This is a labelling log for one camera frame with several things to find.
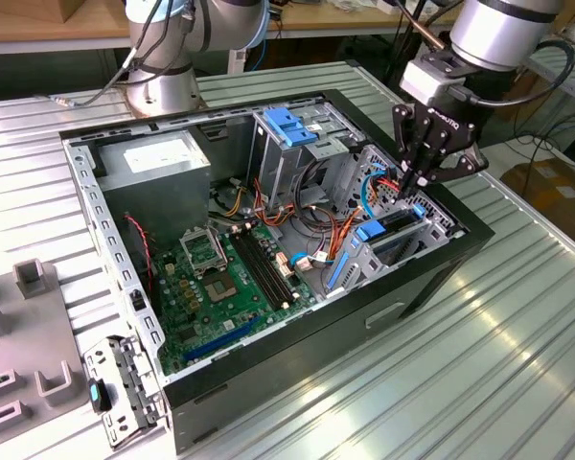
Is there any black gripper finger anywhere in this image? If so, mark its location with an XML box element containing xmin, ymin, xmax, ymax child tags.
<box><xmin>391</xmin><ymin>104</ymin><xmax>433</xmax><ymax>196</ymax></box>
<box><xmin>419</xmin><ymin>129</ymin><xmax>490</xmax><ymax>190</ymax></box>

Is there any orange red power wire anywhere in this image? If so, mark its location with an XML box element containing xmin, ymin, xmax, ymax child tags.
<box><xmin>333</xmin><ymin>165</ymin><xmax>409</xmax><ymax>263</ymax></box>

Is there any hard disk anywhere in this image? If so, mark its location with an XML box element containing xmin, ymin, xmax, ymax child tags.
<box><xmin>328</xmin><ymin>203</ymin><xmax>427</xmax><ymax>293</ymax></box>

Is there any grey metal disk bay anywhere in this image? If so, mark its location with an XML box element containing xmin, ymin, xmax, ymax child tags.
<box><xmin>323</xmin><ymin>143</ymin><xmax>464</xmax><ymax>298</ymax></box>

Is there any black stand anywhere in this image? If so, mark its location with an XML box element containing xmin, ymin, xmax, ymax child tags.
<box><xmin>382</xmin><ymin>9</ymin><xmax>416</xmax><ymax>97</ymax></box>

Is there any brown cardboard box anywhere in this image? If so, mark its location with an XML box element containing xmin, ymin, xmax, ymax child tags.
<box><xmin>500</xmin><ymin>160</ymin><xmax>575</xmax><ymax>241</ymax></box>

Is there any blue drive cage latch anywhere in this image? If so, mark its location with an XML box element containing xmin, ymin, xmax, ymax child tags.
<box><xmin>263</xmin><ymin>107</ymin><xmax>320</xmax><ymax>149</ymax></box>

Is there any grey metal drive cage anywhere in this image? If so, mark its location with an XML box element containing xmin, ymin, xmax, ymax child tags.
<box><xmin>246</xmin><ymin>103</ymin><xmax>368</xmax><ymax>215</ymax></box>

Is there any black RAM slot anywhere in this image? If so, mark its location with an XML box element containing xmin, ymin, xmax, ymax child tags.
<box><xmin>241</xmin><ymin>224</ymin><xmax>301</xmax><ymax>304</ymax></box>
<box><xmin>229</xmin><ymin>230</ymin><xmax>289</xmax><ymax>311</ymax></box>

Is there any metal socket cover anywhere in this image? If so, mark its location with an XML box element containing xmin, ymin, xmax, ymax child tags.
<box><xmin>179</xmin><ymin>227</ymin><xmax>229</xmax><ymax>278</ymax></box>

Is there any CPU socket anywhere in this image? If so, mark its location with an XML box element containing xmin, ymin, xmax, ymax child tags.
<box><xmin>198</xmin><ymin>270</ymin><xmax>239</xmax><ymax>306</ymax></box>

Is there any black open PC case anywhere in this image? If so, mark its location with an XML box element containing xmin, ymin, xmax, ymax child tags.
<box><xmin>59</xmin><ymin>88</ymin><xmax>497</xmax><ymax>454</ymax></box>

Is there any grey power supply unit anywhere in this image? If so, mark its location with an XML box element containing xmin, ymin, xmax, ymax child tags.
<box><xmin>95</xmin><ymin>128</ymin><xmax>213</xmax><ymax>246</ymax></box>

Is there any blue expansion slot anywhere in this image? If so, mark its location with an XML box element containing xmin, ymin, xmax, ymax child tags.
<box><xmin>181</xmin><ymin>314</ymin><xmax>263</xmax><ymax>364</ymax></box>

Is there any green motherboard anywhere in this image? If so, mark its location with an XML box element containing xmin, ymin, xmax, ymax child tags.
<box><xmin>150</xmin><ymin>222</ymin><xmax>318</xmax><ymax>378</ymax></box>

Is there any black case fan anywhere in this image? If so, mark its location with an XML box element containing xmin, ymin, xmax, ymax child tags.
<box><xmin>122</xmin><ymin>215</ymin><xmax>155</xmax><ymax>308</ymax></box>

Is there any wooden desk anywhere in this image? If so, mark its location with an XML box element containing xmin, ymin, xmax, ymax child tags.
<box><xmin>0</xmin><ymin>0</ymin><xmax>461</xmax><ymax>55</ymax></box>

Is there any grey parts rack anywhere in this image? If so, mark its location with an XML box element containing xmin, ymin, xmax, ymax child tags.
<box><xmin>0</xmin><ymin>258</ymin><xmax>90</xmax><ymax>449</ymax></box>

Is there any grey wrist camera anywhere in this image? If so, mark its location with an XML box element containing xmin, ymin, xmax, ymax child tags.
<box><xmin>400</xmin><ymin>59</ymin><xmax>467</xmax><ymax>104</ymax></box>

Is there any blue data wire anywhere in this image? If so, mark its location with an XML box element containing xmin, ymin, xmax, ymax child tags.
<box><xmin>361</xmin><ymin>161</ymin><xmax>389</xmax><ymax>229</ymax></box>

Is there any black cable bundle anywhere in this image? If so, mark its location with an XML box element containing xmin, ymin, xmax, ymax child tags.
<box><xmin>294</xmin><ymin>160</ymin><xmax>339</xmax><ymax>229</ymax></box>

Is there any black camera cable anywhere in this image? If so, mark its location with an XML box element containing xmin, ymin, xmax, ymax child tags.
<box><xmin>459</xmin><ymin>37</ymin><xmax>575</xmax><ymax>107</ymax></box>

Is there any orange red wire bundle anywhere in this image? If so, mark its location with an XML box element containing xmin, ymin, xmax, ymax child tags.
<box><xmin>252</xmin><ymin>177</ymin><xmax>301</xmax><ymax>227</ymax></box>

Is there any light blue wire with plug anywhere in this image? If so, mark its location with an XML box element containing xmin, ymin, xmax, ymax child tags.
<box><xmin>289</xmin><ymin>252</ymin><xmax>334</xmax><ymax>273</ymax></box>

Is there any yellow black wire bundle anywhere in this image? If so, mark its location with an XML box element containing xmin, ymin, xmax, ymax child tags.
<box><xmin>210</xmin><ymin>185</ymin><xmax>246</xmax><ymax>218</ymax></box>

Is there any red black fan wire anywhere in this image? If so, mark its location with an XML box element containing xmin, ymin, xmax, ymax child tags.
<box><xmin>124</xmin><ymin>214</ymin><xmax>155</xmax><ymax>294</ymax></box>

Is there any grey metal slot bracket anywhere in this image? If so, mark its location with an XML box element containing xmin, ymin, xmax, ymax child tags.
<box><xmin>83</xmin><ymin>334</ymin><xmax>167</xmax><ymax>451</ymax></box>

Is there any black blue bracket latch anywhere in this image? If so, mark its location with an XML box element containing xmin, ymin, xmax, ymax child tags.
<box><xmin>88</xmin><ymin>378</ymin><xmax>112</xmax><ymax>414</ymax></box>

